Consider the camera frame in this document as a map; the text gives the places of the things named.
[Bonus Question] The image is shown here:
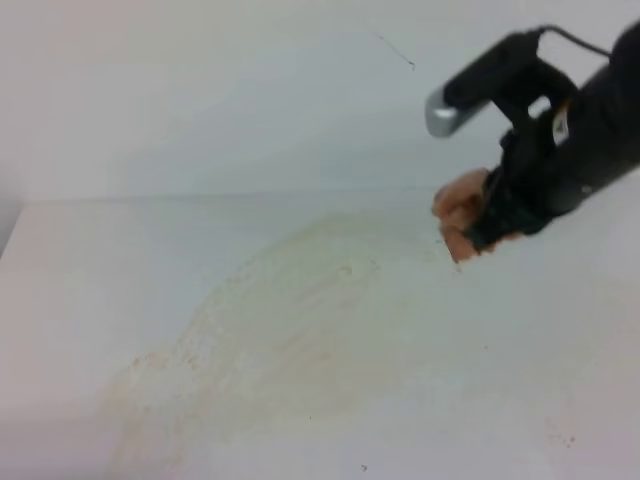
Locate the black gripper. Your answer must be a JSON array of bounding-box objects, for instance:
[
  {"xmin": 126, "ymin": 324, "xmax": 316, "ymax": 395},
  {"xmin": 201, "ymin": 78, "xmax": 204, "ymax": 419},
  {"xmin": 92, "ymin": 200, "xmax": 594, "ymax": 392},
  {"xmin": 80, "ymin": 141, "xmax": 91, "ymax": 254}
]
[{"xmin": 462, "ymin": 79, "xmax": 615, "ymax": 252}]

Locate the pink rag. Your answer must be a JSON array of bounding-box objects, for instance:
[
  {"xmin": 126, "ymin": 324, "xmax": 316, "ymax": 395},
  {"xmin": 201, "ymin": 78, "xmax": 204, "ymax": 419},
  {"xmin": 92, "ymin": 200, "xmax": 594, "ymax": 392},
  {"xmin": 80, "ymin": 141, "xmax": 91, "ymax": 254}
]
[{"xmin": 432, "ymin": 168, "xmax": 523, "ymax": 263}]

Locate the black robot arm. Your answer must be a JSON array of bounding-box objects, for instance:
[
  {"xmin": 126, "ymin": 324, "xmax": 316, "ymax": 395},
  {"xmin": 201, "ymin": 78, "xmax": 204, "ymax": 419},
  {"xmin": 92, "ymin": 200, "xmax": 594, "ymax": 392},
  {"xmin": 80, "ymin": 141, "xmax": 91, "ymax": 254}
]
[{"xmin": 445, "ymin": 24, "xmax": 639, "ymax": 252}]

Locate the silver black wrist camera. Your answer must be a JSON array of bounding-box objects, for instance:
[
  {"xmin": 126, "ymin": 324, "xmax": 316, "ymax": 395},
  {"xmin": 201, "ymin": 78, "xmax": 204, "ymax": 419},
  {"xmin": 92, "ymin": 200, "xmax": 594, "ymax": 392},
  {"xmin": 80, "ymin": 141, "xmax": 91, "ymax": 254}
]
[{"xmin": 425, "ymin": 29, "xmax": 577, "ymax": 138}]

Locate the black camera cable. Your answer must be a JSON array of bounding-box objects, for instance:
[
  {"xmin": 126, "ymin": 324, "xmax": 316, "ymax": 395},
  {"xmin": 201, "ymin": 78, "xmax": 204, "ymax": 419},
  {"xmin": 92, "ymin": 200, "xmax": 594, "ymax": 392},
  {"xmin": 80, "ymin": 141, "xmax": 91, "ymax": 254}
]
[{"xmin": 534, "ymin": 24, "xmax": 612, "ymax": 57}]

